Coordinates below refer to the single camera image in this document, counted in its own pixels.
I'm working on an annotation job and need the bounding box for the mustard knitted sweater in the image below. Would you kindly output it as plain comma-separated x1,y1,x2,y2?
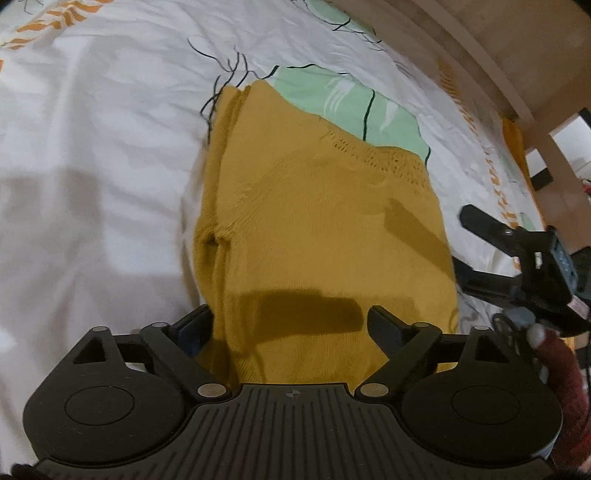
182,79,463,386

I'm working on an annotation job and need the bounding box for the white leaf-print bedsheet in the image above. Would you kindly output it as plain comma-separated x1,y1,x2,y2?
0,0,557,464

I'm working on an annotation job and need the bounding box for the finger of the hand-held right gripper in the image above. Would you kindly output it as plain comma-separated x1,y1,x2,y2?
450,256,525,303
458,204,525,252

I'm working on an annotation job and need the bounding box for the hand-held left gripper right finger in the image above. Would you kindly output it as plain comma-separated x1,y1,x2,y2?
353,305,509,403

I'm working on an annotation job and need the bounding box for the wooden bed frame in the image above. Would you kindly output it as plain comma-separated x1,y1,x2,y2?
325,0,591,206

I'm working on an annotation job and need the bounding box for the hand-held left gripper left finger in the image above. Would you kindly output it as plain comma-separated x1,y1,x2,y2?
69,305,234,403

